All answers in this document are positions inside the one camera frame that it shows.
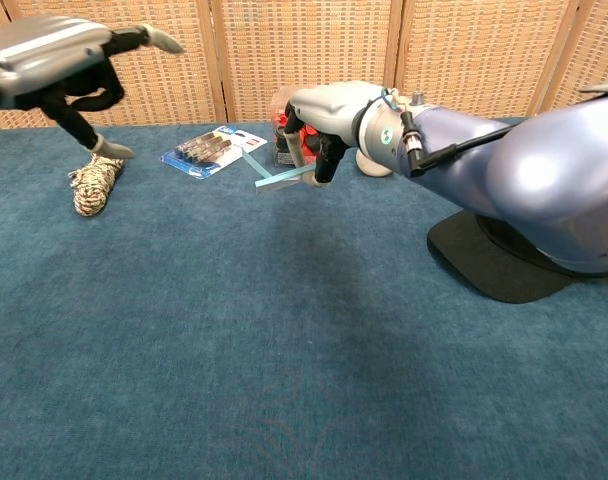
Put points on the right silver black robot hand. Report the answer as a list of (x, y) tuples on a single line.
[(329, 107)]

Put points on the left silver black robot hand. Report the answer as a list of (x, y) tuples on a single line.
[(44, 50)]

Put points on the light blue small piece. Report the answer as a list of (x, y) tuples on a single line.
[(284, 179)]

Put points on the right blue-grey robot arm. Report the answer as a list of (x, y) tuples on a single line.
[(524, 170)]

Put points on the clear box with red parts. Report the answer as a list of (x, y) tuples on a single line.
[(280, 150)]

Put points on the woven bamboo folding screen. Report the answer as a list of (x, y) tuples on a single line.
[(294, 50)]

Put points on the white plastic drink bottle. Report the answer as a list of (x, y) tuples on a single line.
[(371, 165)]

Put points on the blue blister pack of pens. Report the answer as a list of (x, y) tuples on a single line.
[(209, 150)]

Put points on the black baseball cap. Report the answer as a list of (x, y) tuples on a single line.
[(474, 255)]

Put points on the blue table cloth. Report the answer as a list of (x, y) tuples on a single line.
[(234, 325)]

